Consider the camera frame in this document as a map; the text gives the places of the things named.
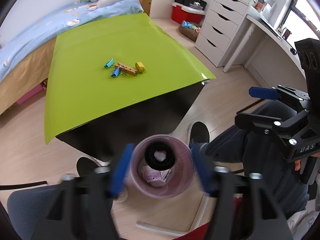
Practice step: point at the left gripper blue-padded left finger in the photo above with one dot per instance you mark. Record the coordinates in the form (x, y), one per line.
(80, 207)

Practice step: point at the white drawer unit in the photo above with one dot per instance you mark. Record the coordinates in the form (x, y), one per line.
(219, 29)

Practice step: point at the bed with blue duvet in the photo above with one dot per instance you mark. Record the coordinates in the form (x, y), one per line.
(26, 59)

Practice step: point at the yellow binder clip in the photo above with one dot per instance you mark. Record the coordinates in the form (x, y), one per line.
(140, 67)

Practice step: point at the brown pet bed with toys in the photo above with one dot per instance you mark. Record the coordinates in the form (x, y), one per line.
(190, 30)

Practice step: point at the person's right shoe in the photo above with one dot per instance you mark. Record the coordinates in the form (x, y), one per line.
(198, 136)

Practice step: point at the red storage box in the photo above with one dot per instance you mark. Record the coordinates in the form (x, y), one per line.
(182, 13)

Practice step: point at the blue binder clip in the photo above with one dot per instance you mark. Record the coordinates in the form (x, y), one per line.
(109, 63)
(115, 72)

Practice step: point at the pink box under bed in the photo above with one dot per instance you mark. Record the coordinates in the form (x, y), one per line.
(40, 87)

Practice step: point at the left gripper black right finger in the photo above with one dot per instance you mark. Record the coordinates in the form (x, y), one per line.
(244, 207)

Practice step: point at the pink trash bin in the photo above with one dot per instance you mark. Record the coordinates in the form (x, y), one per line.
(182, 172)

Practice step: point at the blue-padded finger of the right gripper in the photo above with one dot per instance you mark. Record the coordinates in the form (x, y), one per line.
(264, 93)
(265, 123)

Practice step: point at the black hair scrunchie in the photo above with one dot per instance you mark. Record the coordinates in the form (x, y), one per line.
(159, 156)

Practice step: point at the white desk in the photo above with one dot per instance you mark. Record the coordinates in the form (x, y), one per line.
(267, 57)

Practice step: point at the person's right hand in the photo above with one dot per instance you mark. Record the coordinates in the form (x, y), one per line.
(298, 162)

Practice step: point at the white stool frame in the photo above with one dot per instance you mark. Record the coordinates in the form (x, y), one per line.
(178, 225)

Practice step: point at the black storage bins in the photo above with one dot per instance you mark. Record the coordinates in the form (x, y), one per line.
(195, 4)

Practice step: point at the wooden clothespin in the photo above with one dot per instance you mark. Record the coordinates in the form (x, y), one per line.
(127, 69)

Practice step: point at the green-topped black table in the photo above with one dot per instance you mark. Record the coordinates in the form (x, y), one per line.
(116, 81)

